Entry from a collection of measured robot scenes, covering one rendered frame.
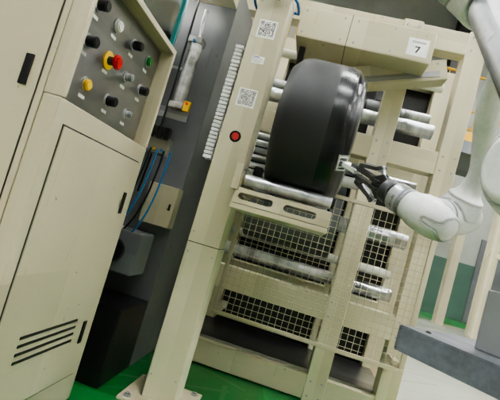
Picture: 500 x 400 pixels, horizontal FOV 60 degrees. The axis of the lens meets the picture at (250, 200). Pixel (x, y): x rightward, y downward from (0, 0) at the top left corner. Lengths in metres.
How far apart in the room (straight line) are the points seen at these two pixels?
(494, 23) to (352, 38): 1.21
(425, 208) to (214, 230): 0.79
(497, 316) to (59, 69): 1.01
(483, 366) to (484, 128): 0.74
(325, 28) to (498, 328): 1.65
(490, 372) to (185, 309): 1.24
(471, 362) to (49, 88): 0.99
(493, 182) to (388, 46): 1.52
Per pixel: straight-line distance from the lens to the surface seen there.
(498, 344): 0.75
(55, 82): 1.14
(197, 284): 1.69
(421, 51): 2.14
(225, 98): 1.77
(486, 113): 1.25
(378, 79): 2.20
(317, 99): 1.53
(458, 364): 0.69
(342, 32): 2.13
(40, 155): 1.11
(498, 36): 0.94
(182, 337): 1.74
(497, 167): 0.66
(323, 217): 1.54
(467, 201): 1.37
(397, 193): 1.32
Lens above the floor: 0.73
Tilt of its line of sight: 4 degrees up
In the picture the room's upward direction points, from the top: 16 degrees clockwise
